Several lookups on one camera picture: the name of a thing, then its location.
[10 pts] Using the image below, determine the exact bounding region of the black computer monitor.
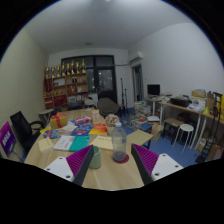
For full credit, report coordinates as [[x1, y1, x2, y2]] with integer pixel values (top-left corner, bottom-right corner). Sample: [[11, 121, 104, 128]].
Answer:
[[146, 83, 161, 98]]

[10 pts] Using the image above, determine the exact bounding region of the pile of books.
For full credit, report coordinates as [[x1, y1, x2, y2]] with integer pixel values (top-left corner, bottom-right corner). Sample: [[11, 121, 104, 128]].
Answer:
[[129, 100, 153, 130]]

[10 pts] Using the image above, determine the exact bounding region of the white air conditioner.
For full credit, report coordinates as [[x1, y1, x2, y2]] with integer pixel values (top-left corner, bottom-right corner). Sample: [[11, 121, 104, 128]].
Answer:
[[129, 50, 144, 63]]

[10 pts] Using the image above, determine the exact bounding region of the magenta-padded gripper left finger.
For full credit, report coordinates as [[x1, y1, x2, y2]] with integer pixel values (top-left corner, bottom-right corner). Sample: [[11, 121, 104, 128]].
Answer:
[[43, 144, 95, 187]]

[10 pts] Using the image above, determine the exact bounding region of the black office chair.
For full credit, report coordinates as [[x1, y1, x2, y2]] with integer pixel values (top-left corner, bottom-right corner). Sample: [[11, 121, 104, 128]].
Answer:
[[9, 110, 46, 154]]

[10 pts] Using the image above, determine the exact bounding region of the small round table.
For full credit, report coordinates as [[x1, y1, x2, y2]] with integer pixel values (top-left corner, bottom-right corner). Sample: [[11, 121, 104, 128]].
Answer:
[[38, 108, 55, 124]]

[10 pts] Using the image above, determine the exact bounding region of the long wooden side desk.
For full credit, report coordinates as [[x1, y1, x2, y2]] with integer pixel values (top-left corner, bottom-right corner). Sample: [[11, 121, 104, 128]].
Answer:
[[159, 101, 224, 158]]

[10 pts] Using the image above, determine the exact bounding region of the white paper sheet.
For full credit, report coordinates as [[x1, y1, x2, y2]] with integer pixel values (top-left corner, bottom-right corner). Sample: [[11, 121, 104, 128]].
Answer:
[[61, 122, 78, 132]]

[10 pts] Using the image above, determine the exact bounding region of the teal book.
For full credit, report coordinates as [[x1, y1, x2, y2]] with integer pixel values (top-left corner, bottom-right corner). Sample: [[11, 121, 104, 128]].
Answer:
[[68, 134, 91, 153]]

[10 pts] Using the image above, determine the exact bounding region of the beige notebook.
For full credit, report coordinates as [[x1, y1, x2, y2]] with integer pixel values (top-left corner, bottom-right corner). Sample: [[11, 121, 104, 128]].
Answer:
[[37, 137, 55, 153], [89, 134, 114, 151]]

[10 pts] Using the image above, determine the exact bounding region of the black microphone stand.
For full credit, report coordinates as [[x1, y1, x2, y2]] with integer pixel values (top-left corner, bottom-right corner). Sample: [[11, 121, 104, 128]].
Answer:
[[119, 77, 130, 116]]

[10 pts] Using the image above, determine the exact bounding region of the grey padded chair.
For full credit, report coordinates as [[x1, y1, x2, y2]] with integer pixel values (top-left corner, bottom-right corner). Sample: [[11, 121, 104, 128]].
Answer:
[[97, 97, 120, 118]]

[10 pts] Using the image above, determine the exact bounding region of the small light wooden table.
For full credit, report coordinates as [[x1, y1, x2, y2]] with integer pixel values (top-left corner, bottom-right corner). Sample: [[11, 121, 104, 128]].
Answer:
[[125, 129, 154, 149]]

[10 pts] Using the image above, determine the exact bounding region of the white round stool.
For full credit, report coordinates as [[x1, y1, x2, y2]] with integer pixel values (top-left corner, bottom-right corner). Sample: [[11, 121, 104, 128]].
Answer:
[[172, 123, 195, 154]]

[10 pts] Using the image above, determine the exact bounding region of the orange book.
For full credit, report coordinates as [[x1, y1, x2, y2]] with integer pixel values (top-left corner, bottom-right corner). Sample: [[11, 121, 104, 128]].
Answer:
[[88, 123, 108, 136]]

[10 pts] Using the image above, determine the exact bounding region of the pink box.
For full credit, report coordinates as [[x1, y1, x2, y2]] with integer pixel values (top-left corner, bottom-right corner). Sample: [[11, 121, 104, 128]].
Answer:
[[73, 116, 92, 126]]

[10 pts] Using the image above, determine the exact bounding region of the flower bouquet in pot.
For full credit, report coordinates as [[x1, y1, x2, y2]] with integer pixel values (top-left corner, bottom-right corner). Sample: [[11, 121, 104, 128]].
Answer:
[[104, 113, 120, 135]]

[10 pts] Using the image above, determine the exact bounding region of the flat round red coaster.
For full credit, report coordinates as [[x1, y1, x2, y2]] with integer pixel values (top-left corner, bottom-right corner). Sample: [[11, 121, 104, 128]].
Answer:
[[112, 153, 130, 164]]

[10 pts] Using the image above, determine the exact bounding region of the green cup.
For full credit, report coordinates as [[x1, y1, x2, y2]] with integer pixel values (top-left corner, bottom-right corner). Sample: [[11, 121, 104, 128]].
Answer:
[[88, 145, 102, 169]]

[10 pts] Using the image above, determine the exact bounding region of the tan upright carton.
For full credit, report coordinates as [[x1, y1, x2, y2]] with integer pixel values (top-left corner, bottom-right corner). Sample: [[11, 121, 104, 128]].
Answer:
[[91, 108, 102, 125]]

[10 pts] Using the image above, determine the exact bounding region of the clear plastic water bottle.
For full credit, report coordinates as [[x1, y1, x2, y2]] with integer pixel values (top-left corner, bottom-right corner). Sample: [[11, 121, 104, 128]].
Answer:
[[111, 121, 128, 162]]

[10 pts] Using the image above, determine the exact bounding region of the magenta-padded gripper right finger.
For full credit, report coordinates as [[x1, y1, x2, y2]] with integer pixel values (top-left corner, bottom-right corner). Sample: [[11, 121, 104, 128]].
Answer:
[[130, 143, 184, 186]]

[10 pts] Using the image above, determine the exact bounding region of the brown wooden stool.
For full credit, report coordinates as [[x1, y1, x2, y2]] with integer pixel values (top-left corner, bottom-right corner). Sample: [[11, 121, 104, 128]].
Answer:
[[162, 117, 185, 145]]

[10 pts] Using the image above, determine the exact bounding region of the purple sign board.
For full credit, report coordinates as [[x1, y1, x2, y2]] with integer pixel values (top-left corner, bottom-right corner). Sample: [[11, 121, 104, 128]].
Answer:
[[0, 121, 17, 158]]

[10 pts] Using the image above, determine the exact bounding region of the black metal rack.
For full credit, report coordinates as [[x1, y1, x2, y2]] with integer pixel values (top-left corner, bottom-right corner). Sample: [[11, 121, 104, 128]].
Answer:
[[196, 92, 224, 164]]

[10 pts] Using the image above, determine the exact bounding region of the yellow gift box red ribbon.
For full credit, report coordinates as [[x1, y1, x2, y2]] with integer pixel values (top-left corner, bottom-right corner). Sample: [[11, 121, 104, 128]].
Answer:
[[49, 111, 69, 130]]

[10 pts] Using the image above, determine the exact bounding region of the cardboard box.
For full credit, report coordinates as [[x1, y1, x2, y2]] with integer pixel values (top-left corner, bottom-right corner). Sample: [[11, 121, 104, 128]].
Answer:
[[191, 89, 208, 99]]

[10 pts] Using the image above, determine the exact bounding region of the wooden shelf unit with trophies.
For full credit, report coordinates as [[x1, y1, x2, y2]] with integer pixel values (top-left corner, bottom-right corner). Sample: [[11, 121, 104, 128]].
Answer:
[[43, 59, 89, 109]]

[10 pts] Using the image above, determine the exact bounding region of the white book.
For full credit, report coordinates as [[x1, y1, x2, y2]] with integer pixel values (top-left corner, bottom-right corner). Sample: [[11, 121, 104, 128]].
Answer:
[[53, 134, 76, 152]]

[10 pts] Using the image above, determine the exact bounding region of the dark glass door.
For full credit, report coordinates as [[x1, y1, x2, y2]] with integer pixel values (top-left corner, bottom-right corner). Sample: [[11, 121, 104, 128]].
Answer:
[[61, 54, 117, 104]]

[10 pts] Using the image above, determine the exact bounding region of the blue book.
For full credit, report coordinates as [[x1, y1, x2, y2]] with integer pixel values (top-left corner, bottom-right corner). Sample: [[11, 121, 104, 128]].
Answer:
[[70, 123, 94, 137]]

